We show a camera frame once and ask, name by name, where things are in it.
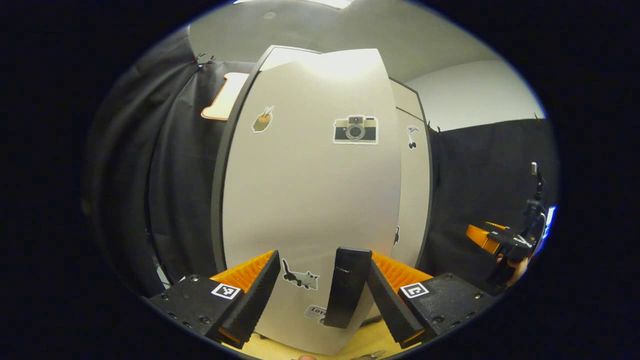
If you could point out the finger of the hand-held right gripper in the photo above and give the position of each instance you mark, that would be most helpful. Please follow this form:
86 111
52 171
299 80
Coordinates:
477 236
497 225

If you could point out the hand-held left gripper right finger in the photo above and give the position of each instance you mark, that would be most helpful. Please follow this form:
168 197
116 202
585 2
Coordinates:
390 310

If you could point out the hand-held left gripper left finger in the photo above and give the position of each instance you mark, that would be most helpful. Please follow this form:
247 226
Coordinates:
255 300

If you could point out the white cabinet door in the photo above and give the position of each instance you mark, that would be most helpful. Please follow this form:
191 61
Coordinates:
415 190
300 200

